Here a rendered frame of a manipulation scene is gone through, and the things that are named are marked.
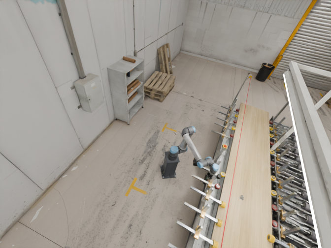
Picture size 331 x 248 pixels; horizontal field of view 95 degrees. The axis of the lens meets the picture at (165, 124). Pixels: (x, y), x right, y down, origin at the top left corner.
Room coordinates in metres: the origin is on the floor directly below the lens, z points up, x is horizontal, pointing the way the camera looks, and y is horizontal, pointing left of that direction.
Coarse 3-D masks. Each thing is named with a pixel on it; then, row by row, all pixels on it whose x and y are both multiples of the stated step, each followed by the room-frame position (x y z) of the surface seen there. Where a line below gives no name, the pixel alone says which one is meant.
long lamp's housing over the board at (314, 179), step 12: (288, 72) 2.13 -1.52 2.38; (288, 84) 1.82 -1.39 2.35; (300, 108) 1.27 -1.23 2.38; (300, 120) 1.09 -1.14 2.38; (300, 132) 0.94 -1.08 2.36; (300, 144) 0.83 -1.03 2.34; (312, 144) 0.81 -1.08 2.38; (312, 156) 0.69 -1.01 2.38; (312, 168) 0.60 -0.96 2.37; (312, 180) 0.52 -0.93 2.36; (312, 192) 0.44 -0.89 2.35; (324, 192) 0.44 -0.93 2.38; (312, 204) 0.38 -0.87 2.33; (324, 204) 0.37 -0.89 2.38; (324, 216) 0.31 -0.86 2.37; (324, 228) 0.26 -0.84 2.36; (324, 240) 0.21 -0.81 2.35
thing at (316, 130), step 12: (324, 72) 2.16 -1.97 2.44; (300, 84) 1.62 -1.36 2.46; (300, 96) 1.40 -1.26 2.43; (324, 96) 2.11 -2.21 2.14; (312, 108) 1.17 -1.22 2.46; (312, 120) 0.99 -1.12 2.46; (288, 132) 2.09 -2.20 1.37; (312, 132) 0.87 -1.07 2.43; (324, 132) 0.86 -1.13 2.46; (276, 144) 2.08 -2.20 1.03; (324, 144) 0.74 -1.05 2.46; (324, 156) 0.63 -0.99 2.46; (324, 168) 0.56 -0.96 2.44; (324, 180) 0.49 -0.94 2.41
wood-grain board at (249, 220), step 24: (240, 120) 2.80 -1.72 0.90; (264, 120) 2.95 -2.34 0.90; (240, 144) 2.04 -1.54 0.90; (264, 144) 2.15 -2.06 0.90; (240, 168) 1.49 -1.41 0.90; (264, 168) 1.57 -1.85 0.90; (240, 192) 1.06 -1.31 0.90; (264, 192) 1.12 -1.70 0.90; (216, 216) 0.68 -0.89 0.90; (240, 216) 0.72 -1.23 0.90; (264, 216) 0.78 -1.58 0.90; (216, 240) 0.41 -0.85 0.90; (240, 240) 0.45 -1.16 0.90; (264, 240) 0.49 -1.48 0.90
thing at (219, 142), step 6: (228, 114) 3.21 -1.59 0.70; (222, 132) 2.50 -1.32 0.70; (222, 138) 2.31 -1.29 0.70; (216, 150) 1.96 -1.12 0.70; (216, 156) 1.80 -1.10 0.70; (216, 162) 1.66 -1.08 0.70; (204, 186) 1.15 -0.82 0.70; (204, 192) 1.05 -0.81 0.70; (204, 204) 0.87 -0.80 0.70; (198, 222) 0.61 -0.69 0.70; (192, 228) 0.53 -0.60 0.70; (192, 240) 0.40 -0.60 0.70; (186, 246) 0.33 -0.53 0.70; (192, 246) 0.34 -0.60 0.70
